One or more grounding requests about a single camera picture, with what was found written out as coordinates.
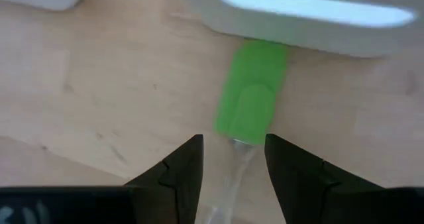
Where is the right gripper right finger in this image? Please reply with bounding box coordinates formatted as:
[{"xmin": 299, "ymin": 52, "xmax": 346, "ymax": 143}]
[{"xmin": 264, "ymin": 133, "xmax": 424, "ymax": 224}]

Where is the grey plastic bin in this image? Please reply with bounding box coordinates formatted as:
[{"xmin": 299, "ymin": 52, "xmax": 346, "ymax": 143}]
[{"xmin": 170, "ymin": 0, "xmax": 424, "ymax": 58}]

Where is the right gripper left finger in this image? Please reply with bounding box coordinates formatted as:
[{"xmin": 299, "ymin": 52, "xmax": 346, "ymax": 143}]
[{"xmin": 0, "ymin": 133, "xmax": 205, "ymax": 224}]

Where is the large green spatula clear handle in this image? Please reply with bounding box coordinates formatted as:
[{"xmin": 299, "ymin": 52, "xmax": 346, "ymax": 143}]
[{"xmin": 195, "ymin": 38, "xmax": 289, "ymax": 224}]

